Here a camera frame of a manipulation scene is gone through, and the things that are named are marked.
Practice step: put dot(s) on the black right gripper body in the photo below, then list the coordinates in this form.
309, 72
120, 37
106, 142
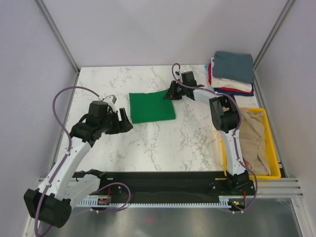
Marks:
180, 91

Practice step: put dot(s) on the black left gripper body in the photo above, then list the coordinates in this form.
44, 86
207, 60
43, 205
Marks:
110, 125

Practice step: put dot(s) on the green t shirt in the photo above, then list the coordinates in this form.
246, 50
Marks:
150, 107

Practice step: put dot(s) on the beige t shirt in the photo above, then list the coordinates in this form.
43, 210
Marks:
252, 142

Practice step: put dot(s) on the yellow plastic bin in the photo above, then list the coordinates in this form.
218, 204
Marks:
271, 153

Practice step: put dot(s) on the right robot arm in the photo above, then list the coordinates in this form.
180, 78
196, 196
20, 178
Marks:
226, 118

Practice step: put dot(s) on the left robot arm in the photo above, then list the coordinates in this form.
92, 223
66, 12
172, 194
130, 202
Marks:
53, 200

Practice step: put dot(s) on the folded light blue t shirt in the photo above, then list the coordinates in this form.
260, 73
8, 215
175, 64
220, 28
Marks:
206, 68

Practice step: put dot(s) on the folded cream t shirt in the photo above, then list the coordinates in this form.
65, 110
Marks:
232, 84

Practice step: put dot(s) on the folded navy t shirt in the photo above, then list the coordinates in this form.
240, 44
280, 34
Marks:
235, 92

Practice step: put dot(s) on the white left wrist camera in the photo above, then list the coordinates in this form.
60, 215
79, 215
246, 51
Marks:
110, 100

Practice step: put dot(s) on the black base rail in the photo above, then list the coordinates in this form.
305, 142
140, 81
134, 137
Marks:
169, 187

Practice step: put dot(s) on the right aluminium frame post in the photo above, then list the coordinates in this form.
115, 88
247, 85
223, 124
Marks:
274, 31

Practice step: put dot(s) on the aluminium frame post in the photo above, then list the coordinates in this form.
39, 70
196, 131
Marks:
274, 31
57, 34

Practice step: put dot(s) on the white slotted cable duct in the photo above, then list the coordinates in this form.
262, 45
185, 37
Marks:
98, 202

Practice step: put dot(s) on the left aluminium frame post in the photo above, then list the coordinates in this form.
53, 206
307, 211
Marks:
57, 34

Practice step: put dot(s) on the aluminium extrusion rail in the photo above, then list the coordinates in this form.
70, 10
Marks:
279, 188

